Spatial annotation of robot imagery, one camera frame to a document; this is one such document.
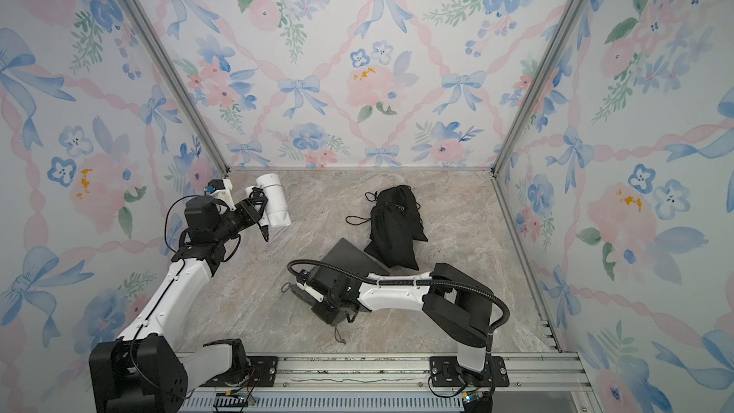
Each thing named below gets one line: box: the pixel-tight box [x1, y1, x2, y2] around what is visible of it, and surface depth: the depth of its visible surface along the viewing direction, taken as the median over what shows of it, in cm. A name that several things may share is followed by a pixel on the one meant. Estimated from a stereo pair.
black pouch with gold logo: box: [364, 202, 420, 271], surface depth 92 cm
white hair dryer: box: [244, 173, 292, 228], surface depth 83 cm
